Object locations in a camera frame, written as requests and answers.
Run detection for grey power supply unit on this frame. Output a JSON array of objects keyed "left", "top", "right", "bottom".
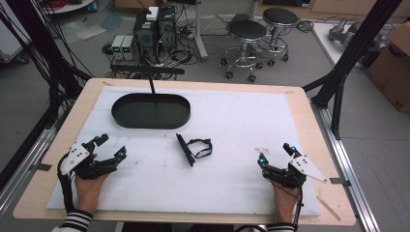
[
  {"left": 110, "top": 34, "right": 126, "bottom": 61},
  {"left": 121, "top": 35, "right": 138, "bottom": 61}
]

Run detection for person's left hand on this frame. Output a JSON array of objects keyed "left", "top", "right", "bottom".
[{"left": 74, "top": 154, "right": 110, "bottom": 214}]

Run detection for white box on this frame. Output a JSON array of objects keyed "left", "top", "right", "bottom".
[{"left": 145, "top": 6, "right": 160, "bottom": 22}]

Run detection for black metal frame stand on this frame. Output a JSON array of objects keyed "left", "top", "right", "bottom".
[
  {"left": 0, "top": 0, "right": 95, "bottom": 130},
  {"left": 302, "top": 0, "right": 404, "bottom": 140}
]

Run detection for black camera stand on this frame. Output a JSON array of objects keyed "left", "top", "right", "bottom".
[{"left": 109, "top": 63, "right": 186, "bottom": 95}]

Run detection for grey desk leg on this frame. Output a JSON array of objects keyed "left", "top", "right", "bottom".
[{"left": 192, "top": 0, "right": 210, "bottom": 63}]

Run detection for black computer tower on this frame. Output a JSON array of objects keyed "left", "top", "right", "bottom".
[
  {"left": 157, "top": 5, "right": 178, "bottom": 54},
  {"left": 132, "top": 9, "right": 160, "bottom": 64}
]

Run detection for black strap loop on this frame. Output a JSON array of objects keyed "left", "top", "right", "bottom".
[{"left": 187, "top": 137, "right": 214, "bottom": 160}]

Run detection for white foam mat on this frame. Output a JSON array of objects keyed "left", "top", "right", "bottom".
[{"left": 45, "top": 85, "right": 322, "bottom": 218}]

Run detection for person's right hand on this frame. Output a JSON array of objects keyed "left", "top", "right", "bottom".
[{"left": 272, "top": 184, "right": 300, "bottom": 224}]

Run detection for black oval tray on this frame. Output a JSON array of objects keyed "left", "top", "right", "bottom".
[{"left": 110, "top": 93, "right": 191, "bottom": 131}]

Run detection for black round stool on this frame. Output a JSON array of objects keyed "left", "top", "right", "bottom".
[
  {"left": 261, "top": 7, "right": 300, "bottom": 67},
  {"left": 220, "top": 18, "right": 269, "bottom": 83}
]

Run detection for round white table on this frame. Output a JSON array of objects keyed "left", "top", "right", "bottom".
[{"left": 38, "top": 0, "right": 98, "bottom": 15}]

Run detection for black flat bar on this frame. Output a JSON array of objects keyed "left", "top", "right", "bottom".
[{"left": 175, "top": 132, "right": 196, "bottom": 168}]

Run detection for brown cardboard box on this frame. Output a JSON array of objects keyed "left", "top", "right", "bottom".
[{"left": 365, "top": 20, "right": 410, "bottom": 114}]

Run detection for tangle of floor cables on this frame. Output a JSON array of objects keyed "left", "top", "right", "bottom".
[{"left": 101, "top": 6, "right": 233, "bottom": 81}]

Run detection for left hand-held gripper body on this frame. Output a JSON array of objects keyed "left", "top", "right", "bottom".
[{"left": 57, "top": 141, "right": 119, "bottom": 181}]

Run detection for thin wooden stick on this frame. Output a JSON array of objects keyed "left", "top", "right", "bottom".
[{"left": 315, "top": 194, "right": 342, "bottom": 222}]

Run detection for aluminium rail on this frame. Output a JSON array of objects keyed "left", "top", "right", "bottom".
[
  {"left": 309, "top": 99, "right": 382, "bottom": 232},
  {"left": 0, "top": 124, "right": 64, "bottom": 212}
]

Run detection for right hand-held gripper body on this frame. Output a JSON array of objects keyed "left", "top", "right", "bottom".
[{"left": 262, "top": 154, "right": 329, "bottom": 189}]

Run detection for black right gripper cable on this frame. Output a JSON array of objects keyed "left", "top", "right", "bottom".
[{"left": 267, "top": 178, "right": 306, "bottom": 232}]

